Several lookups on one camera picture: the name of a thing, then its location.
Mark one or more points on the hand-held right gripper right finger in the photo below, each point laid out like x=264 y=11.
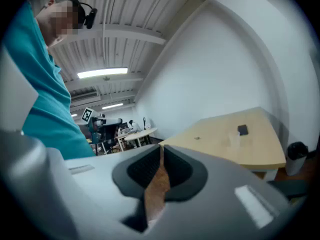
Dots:
x=212 y=209

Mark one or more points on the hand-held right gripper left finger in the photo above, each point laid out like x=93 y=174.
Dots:
x=100 y=184

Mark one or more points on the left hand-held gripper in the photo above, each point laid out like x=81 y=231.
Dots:
x=87 y=115

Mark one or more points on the clear plastic cup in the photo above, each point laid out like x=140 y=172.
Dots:
x=235 y=141

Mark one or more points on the small ceiling light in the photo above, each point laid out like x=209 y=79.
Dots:
x=112 y=106

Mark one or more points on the round white table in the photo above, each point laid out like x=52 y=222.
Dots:
x=140 y=134

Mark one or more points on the black stand lamp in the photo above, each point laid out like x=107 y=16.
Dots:
x=144 y=122

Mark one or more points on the ceiling air conditioner unit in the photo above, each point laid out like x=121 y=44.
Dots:
x=85 y=97

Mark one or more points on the long ceiling light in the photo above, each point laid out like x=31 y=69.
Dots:
x=102 y=73

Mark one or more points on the light wooden table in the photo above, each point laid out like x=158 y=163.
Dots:
x=220 y=146

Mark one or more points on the person's torso in teal shirt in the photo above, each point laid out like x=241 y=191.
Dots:
x=47 y=104

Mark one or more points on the black flat rectangular object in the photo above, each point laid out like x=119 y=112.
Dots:
x=243 y=129

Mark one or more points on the trash bin with black bag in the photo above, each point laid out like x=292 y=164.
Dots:
x=297 y=157

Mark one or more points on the person's head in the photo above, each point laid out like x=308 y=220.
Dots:
x=57 y=21

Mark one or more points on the black head-mounted camera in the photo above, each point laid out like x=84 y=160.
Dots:
x=89 y=17

